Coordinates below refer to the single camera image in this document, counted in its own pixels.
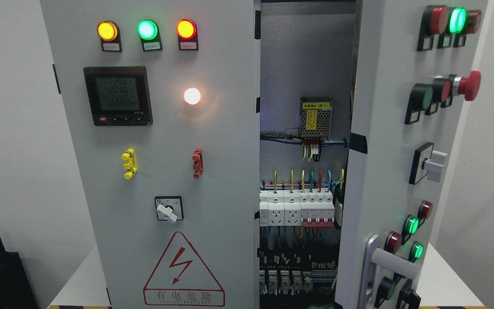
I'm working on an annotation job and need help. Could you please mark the white rotary selector switch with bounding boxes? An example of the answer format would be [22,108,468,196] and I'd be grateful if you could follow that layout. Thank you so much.
[154,196,184,223]

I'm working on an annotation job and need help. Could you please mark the grey cabinet body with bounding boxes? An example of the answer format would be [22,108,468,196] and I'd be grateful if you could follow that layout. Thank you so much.
[258,0,359,309]

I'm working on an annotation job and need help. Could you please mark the red four-pole circuit breaker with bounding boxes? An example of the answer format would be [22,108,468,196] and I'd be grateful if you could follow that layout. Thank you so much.
[300,190,335,227]

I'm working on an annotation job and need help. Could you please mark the black digital power meter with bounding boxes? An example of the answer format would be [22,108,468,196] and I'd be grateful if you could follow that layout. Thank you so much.
[84,65,153,126]

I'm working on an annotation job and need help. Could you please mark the yellow terminal post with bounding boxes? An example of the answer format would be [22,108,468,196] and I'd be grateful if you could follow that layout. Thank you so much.
[121,148,138,179]

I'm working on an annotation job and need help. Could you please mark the black box at left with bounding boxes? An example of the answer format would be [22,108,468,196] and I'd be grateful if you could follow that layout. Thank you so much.
[0,237,38,309]

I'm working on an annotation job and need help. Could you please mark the white right rotary switch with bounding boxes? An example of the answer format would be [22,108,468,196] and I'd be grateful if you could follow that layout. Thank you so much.
[409,142,448,185]

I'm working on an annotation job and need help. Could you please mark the grey cabinet door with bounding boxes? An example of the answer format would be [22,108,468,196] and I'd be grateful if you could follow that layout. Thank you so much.
[41,0,259,309]
[335,0,488,309]

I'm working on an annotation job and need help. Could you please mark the red emergency stop button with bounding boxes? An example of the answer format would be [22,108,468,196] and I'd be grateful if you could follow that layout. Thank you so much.
[449,70,482,101]

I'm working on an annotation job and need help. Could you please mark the red terminal post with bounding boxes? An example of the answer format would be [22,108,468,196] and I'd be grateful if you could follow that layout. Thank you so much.
[192,148,204,179]

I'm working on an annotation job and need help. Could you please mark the relay terminal row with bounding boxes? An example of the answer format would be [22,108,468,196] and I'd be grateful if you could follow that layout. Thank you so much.
[257,248,338,297]

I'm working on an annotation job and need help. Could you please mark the yellow indicator lamp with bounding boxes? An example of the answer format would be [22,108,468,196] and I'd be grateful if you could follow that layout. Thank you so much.
[97,20,119,42]

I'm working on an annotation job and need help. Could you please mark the white door handle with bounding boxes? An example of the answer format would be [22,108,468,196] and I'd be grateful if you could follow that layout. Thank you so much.
[357,234,420,309]

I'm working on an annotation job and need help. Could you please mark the white glowing indicator lamp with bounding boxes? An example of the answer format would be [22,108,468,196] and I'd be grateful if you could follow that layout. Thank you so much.
[184,88,202,105]

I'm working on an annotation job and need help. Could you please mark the metal mesh power supply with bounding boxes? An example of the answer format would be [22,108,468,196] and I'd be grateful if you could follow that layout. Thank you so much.
[299,97,333,139]

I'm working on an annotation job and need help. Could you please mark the red indicator lamp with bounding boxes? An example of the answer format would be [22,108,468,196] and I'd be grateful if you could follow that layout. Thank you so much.
[176,19,197,40]

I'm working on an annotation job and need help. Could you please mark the white socket modules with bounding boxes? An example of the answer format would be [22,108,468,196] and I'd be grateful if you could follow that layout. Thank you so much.
[259,190,302,227]

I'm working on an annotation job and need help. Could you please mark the red electric warning sticker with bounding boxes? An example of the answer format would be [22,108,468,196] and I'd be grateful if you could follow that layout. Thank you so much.
[143,231,226,307]

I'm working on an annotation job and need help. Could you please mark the green indicator lamp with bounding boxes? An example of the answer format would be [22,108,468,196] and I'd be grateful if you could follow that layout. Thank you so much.
[136,19,159,41]

